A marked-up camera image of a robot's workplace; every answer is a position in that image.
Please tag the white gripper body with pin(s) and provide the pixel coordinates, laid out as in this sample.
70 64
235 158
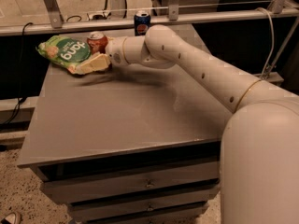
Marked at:
116 51

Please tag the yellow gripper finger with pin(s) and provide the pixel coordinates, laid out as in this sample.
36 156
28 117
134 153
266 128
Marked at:
97 62

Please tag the red coke can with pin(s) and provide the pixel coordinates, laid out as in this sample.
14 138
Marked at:
97 42

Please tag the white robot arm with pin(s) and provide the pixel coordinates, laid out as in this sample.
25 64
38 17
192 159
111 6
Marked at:
259 168

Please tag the green rice chip bag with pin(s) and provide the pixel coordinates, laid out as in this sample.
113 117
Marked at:
66 52

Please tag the blue pepsi can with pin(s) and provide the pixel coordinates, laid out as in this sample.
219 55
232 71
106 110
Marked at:
141 22

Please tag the power strip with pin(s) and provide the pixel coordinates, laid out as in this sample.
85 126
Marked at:
97 16

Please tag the grey drawer cabinet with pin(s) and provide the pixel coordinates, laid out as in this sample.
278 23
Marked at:
131 120

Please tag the top grey drawer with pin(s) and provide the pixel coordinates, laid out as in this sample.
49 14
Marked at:
97 186

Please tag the grey drawer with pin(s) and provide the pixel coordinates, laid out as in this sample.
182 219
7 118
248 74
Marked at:
157 216
97 186
143 202

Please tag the middle grey drawer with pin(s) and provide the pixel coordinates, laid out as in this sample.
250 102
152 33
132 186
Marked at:
143 202

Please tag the bottom grey drawer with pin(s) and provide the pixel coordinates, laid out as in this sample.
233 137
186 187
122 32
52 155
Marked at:
157 216

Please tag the white shoe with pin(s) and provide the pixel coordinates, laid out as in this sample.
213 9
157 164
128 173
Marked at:
11 218

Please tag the metal guard rail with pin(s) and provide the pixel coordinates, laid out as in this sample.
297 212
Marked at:
72 27

